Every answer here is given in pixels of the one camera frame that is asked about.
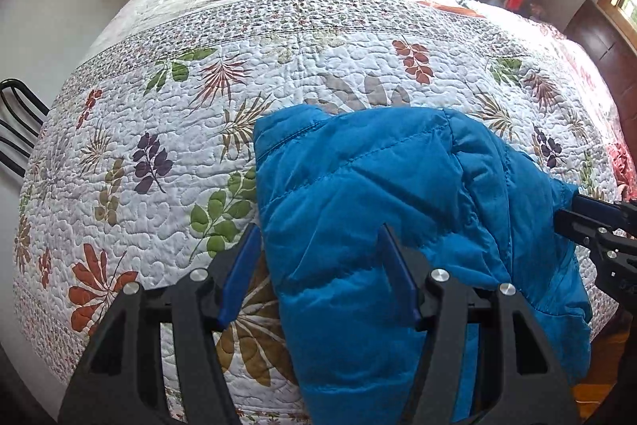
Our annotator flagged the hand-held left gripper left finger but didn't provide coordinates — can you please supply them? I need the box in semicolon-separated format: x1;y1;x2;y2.
59;224;263;425

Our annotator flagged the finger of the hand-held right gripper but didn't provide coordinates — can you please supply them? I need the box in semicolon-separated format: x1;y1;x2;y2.
571;193;637;221
553;208;612;253

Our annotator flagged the dark wooden headboard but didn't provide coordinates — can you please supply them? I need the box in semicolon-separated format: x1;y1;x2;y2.
564;0;637;123

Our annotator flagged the black metal chair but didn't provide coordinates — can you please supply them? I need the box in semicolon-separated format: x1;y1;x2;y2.
0;78;51;179

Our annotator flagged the floral quilted bedspread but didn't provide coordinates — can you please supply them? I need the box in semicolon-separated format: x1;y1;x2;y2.
12;0;637;425

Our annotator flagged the blue puffer jacket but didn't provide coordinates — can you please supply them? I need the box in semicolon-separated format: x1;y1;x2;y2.
253;104;594;425

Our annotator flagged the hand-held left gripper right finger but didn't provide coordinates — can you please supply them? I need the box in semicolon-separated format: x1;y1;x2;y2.
379;222;581;425

